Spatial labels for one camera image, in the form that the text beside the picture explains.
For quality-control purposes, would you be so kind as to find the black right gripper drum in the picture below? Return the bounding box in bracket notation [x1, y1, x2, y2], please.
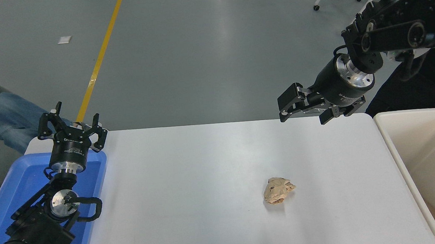
[311, 56, 369, 110]

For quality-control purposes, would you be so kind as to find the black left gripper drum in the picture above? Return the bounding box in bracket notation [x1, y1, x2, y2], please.
[46, 124, 93, 172]

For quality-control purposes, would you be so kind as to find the tan paper ball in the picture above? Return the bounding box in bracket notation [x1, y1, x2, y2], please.
[262, 176, 298, 206]

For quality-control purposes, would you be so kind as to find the seated person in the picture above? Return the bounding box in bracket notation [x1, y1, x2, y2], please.
[0, 74, 75, 157]

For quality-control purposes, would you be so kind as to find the blue plastic tray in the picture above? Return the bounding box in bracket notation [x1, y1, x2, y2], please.
[0, 147, 114, 244]

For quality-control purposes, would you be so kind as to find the large pale plastic bin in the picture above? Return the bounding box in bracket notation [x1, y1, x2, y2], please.
[373, 108, 435, 244]

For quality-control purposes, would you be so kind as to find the standing person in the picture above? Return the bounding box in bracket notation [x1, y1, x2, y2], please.
[360, 45, 435, 120]

